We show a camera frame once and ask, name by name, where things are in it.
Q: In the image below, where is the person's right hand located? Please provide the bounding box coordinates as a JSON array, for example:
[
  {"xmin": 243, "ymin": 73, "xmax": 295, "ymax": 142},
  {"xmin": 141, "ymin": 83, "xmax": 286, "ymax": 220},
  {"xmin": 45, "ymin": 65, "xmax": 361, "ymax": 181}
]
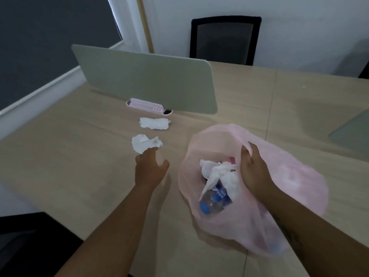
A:
[{"xmin": 240, "ymin": 142, "xmax": 282, "ymax": 204}]

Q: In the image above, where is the person's left hand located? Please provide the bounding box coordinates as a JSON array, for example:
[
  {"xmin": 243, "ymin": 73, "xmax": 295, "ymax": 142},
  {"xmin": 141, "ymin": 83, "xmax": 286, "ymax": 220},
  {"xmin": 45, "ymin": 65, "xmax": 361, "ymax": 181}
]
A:
[{"xmin": 135, "ymin": 147, "xmax": 170, "ymax": 191}]

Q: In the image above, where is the pink plastic bag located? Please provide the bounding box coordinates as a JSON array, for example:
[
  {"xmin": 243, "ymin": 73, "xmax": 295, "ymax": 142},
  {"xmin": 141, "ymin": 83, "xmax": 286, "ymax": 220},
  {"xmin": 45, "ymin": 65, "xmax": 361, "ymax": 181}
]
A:
[{"xmin": 178, "ymin": 123, "xmax": 329, "ymax": 257}]

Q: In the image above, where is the blue label water bottle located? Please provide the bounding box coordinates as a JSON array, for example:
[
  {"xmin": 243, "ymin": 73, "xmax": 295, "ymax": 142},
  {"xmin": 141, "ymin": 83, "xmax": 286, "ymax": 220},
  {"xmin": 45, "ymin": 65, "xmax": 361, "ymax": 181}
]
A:
[{"xmin": 199, "ymin": 184, "xmax": 233, "ymax": 218}]

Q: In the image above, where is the person's right forearm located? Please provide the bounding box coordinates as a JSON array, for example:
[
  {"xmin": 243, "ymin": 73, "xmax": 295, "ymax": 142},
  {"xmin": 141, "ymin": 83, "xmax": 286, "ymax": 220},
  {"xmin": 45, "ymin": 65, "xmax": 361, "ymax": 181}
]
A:
[{"xmin": 259, "ymin": 187, "xmax": 369, "ymax": 277}]

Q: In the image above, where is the person's left forearm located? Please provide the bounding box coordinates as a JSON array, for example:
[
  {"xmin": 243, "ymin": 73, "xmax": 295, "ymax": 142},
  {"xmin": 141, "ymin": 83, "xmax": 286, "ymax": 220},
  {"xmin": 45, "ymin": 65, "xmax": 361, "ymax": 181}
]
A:
[{"xmin": 55, "ymin": 183, "xmax": 155, "ymax": 277}]

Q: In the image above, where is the light wooden table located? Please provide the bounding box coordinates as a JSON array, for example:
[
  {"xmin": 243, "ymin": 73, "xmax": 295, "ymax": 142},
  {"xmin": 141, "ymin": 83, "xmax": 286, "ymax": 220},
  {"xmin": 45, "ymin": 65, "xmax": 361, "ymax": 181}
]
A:
[{"xmin": 0, "ymin": 61, "xmax": 369, "ymax": 277}]

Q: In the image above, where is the black swivel office chair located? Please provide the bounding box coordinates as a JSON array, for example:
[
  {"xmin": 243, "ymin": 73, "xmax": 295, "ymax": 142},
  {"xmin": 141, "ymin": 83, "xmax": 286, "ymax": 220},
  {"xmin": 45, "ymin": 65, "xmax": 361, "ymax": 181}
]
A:
[{"xmin": 0, "ymin": 212, "xmax": 84, "ymax": 277}]

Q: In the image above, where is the wooden trim strip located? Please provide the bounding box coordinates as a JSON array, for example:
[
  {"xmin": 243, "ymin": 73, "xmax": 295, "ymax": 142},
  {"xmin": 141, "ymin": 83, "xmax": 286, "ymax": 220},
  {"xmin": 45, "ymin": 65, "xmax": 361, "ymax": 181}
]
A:
[{"xmin": 135, "ymin": 0, "xmax": 155, "ymax": 54}]

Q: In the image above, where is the dark grey window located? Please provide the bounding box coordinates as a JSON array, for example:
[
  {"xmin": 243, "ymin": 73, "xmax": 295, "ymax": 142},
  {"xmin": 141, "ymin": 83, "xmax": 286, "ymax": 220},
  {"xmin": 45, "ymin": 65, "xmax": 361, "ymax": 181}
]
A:
[{"xmin": 0, "ymin": 0, "xmax": 123, "ymax": 112}]

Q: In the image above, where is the pink cable socket tray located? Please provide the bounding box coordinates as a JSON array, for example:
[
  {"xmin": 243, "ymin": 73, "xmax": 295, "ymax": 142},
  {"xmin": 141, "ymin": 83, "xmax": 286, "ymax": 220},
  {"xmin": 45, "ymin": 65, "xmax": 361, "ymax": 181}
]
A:
[{"xmin": 125, "ymin": 98, "xmax": 173, "ymax": 116}]

